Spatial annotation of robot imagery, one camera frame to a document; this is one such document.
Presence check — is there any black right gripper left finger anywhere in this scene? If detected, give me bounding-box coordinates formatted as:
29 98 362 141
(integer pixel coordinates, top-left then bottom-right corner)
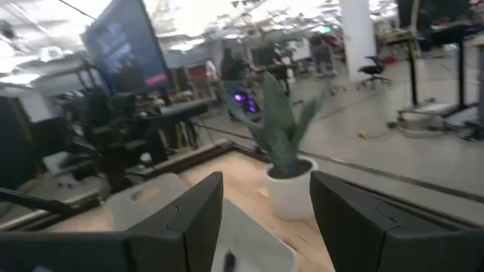
126 172 224 272

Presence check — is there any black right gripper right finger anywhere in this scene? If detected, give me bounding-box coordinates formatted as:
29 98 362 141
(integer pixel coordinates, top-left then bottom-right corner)
309 170 417 272

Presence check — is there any black office chair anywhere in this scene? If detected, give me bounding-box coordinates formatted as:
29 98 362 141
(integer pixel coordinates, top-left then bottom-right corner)
357 55 393 91

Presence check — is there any black pen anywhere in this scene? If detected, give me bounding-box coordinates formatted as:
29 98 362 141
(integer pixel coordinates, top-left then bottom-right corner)
222 250 237 272

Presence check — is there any black standing desk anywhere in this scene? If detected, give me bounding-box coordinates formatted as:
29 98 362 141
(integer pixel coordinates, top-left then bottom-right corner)
395 20 484 119

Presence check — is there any computer with purple lights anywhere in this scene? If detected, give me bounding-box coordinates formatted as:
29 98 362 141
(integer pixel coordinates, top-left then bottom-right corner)
232 91 262 115

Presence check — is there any tilted dark blue monitor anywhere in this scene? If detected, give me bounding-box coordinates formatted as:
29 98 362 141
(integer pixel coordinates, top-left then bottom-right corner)
81 0 170 96

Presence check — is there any white pillar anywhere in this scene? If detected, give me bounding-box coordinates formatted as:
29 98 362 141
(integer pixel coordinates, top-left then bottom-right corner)
337 0 376 82

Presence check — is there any snake plant in white pot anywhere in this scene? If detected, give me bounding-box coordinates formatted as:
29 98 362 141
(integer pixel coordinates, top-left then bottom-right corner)
222 71 328 221

